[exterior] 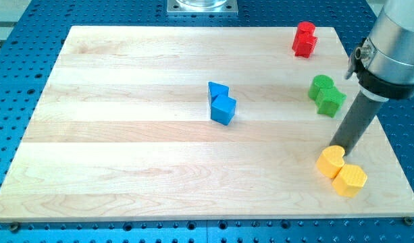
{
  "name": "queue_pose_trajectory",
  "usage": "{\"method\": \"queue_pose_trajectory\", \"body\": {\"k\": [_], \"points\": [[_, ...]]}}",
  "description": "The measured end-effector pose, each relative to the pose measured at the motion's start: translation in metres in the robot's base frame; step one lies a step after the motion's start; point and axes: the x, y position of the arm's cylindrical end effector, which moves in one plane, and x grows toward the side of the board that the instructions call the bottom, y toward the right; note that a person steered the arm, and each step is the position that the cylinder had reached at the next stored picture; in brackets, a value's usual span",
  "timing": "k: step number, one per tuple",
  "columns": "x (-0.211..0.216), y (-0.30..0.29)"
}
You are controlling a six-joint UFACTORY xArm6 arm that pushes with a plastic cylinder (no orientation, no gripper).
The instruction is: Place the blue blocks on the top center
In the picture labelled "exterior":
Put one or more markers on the wooden board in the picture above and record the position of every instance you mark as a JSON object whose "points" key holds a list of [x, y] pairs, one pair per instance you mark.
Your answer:
{"points": [[123, 132]]}

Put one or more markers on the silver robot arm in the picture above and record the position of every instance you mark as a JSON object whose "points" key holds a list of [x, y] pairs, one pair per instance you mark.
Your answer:
{"points": [[384, 60]]}

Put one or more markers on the green star block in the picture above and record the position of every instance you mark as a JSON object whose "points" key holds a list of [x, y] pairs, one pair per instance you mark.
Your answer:
{"points": [[329, 101]]}

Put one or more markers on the blue triangle block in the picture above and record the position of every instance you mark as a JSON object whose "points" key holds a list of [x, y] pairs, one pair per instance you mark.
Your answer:
{"points": [[215, 90]]}

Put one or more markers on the green cylinder block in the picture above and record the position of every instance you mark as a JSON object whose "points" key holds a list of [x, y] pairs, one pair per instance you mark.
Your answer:
{"points": [[319, 82]]}

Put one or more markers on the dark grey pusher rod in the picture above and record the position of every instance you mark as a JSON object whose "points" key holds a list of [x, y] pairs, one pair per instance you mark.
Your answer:
{"points": [[359, 116]]}

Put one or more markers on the blue cube block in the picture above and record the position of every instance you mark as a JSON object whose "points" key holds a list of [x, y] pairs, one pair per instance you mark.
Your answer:
{"points": [[223, 109]]}

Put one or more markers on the yellow hexagon block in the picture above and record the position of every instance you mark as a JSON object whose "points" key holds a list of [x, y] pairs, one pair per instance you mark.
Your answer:
{"points": [[349, 180]]}

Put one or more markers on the red cylinder block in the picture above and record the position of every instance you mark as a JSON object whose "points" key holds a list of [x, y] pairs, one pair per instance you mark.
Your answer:
{"points": [[303, 28]]}

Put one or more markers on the yellow heart block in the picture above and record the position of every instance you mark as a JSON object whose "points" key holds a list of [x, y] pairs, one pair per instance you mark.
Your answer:
{"points": [[331, 161]]}

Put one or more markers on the red star block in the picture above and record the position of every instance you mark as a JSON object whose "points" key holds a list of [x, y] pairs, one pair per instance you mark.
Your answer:
{"points": [[305, 44]]}

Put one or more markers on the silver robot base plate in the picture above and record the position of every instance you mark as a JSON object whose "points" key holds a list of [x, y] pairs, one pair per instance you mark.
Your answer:
{"points": [[185, 7]]}

